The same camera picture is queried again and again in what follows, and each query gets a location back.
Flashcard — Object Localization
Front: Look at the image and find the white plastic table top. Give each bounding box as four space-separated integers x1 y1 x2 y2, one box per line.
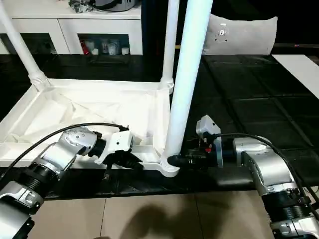
0 78 181 178

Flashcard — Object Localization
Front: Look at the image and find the white plastic table leg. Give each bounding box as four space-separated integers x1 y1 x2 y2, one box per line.
161 0 215 162
160 0 181 95
0 0 54 93

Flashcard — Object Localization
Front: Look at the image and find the black mat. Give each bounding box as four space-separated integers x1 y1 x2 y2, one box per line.
0 53 319 200

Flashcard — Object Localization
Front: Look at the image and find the grey pillow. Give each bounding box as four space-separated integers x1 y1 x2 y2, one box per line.
202 13 279 56

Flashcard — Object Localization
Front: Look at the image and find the white flat board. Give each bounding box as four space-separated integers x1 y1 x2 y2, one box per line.
271 54 319 100

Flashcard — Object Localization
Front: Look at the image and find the black cabinet with gold label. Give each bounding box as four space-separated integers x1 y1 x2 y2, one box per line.
141 0 213 57

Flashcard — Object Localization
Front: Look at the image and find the white sideboard with glass doors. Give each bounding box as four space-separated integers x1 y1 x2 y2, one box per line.
0 0 143 56

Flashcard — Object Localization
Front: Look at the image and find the crumpled patterned bag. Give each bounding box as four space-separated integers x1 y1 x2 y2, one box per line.
68 0 95 13

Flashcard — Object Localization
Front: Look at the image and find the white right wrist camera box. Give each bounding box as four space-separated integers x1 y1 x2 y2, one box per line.
195 115 224 168

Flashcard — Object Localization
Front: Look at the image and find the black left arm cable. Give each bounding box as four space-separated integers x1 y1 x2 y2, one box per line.
0 121 131 183

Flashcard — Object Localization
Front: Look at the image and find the grey bag with black strap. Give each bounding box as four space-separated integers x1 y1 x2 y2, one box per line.
93 0 137 12

